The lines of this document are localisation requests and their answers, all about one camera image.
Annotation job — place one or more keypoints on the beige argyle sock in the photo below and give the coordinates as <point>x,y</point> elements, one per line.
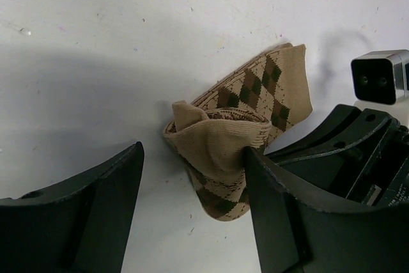
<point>250,107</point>

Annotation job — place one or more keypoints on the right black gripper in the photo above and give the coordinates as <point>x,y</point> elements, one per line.
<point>353,154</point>

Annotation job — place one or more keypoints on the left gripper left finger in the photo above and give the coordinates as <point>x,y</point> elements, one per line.
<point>81,224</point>

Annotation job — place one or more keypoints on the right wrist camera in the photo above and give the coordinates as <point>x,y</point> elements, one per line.
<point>381,76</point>

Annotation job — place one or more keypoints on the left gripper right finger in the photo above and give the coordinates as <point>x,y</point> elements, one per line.
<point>299,227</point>

